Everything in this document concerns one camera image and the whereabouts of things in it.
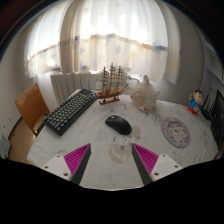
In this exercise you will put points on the round purple printed mouse pad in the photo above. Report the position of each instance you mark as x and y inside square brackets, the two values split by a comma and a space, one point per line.
[175, 132]

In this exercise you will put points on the white star-print curtain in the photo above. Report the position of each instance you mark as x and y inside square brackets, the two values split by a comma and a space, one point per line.
[113, 36]

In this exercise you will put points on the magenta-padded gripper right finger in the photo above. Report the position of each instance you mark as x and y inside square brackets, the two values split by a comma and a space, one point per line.
[146, 159]

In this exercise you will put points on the black monitor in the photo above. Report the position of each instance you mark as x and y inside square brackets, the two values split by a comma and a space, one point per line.
[219, 116]

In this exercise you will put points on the white printed tablecloth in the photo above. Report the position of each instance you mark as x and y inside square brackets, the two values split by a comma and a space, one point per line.
[100, 146]

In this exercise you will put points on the cartoon boy figurine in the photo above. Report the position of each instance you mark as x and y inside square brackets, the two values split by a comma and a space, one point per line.
[196, 101]

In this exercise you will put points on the wooden model sailing ship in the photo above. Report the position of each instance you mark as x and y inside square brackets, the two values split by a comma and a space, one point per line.
[111, 90]

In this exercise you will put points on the black mechanical keyboard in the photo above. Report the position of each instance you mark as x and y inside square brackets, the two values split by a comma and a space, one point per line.
[68, 111]

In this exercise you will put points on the wooden chair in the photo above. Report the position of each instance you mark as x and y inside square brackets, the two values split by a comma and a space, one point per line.
[30, 105]

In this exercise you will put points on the white radiator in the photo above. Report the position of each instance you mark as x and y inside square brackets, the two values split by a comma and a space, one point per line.
[68, 85]

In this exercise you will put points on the black computer mouse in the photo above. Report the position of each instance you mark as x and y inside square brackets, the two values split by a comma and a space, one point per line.
[118, 124]

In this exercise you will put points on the large white conch shell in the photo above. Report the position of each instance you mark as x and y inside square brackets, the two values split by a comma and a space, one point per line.
[145, 96]

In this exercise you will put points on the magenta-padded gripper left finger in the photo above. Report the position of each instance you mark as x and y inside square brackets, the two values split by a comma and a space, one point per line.
[76, 159]

